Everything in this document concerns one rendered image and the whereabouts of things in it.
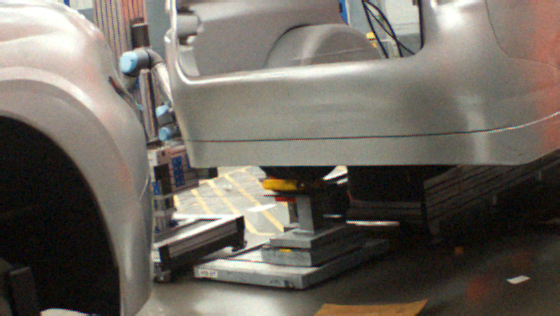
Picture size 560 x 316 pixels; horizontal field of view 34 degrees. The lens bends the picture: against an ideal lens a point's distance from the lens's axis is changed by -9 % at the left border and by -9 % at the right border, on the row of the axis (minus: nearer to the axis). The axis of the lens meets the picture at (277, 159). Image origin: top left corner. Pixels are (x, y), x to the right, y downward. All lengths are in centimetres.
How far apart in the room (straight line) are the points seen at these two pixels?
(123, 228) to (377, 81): 170
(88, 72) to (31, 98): 21
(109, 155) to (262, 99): 194
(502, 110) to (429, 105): 29
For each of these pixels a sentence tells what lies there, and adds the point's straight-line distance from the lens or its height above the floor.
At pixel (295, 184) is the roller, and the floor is 52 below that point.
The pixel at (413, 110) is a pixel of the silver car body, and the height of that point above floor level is 101.
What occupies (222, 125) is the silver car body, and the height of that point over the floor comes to 98.
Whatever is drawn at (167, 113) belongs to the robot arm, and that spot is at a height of 100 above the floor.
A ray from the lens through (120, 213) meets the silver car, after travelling 231.
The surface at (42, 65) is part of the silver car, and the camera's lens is 214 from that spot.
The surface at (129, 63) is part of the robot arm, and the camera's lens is 552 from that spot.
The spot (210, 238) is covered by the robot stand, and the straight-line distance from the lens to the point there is 612.
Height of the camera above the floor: 138
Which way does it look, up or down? 8 degrees down
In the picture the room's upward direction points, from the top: 8 degrees counter-clockwise
